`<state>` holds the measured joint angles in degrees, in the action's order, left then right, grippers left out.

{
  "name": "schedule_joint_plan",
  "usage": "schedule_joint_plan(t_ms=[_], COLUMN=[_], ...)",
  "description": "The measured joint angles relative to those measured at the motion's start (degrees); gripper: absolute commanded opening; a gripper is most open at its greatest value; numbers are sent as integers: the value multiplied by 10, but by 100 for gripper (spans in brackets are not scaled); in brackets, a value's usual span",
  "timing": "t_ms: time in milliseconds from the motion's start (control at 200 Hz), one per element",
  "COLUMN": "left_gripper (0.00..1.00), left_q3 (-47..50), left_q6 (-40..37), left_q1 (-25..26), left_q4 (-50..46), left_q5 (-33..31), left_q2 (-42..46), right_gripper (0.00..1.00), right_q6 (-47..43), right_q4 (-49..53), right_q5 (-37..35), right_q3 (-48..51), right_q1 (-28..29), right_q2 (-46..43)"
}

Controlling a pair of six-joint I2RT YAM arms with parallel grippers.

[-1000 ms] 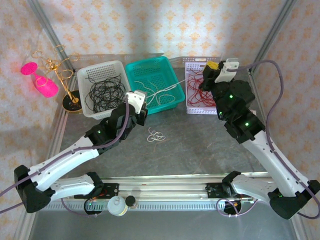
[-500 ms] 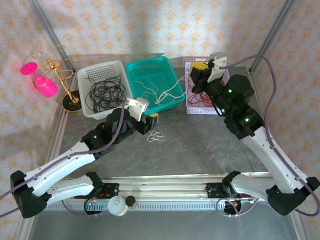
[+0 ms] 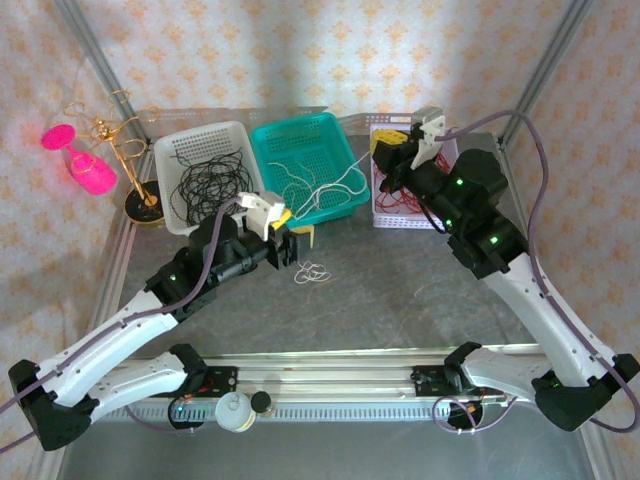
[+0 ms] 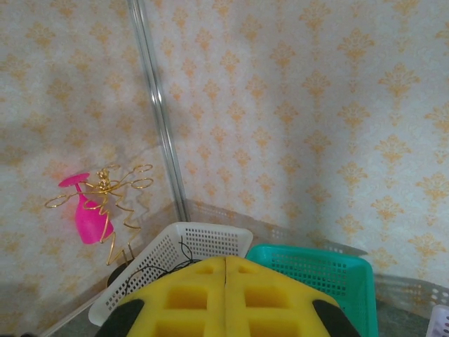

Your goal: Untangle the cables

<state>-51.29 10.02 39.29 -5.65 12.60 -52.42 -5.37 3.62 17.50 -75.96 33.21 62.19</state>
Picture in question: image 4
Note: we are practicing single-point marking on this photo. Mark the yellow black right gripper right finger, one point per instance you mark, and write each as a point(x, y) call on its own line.
point(273, 302)

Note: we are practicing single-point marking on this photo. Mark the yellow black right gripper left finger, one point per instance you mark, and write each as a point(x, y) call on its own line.
point(182, 302)

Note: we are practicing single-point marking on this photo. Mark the teal perforated plastic basket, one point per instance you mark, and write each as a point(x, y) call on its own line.
point(315, 251)

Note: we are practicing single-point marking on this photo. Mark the white perforated plastic basket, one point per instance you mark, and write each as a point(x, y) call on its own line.
point(210, 226)

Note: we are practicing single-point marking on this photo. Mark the pink wine glass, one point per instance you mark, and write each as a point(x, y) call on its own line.
point(89, 221)

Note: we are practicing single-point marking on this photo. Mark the lavender perforated plastic basket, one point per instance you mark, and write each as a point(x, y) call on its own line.
point(440, 323)

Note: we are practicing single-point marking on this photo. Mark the aluminium frame post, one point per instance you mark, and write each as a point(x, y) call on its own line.
point(158, 102)

